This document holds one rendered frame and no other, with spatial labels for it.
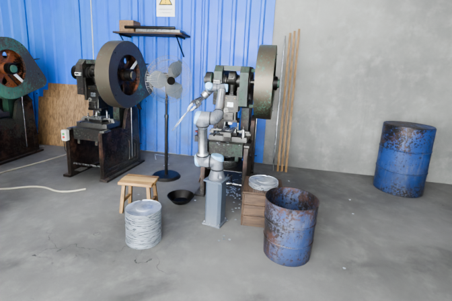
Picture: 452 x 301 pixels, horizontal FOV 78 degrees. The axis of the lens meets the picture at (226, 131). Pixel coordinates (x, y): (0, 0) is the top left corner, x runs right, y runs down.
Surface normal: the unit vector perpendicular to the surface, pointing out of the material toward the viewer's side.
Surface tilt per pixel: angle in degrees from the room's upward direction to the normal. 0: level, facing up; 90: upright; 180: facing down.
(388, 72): 90
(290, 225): 92
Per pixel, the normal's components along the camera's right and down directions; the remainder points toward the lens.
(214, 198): -0.40, 0.18
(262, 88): -0.20, 0.27
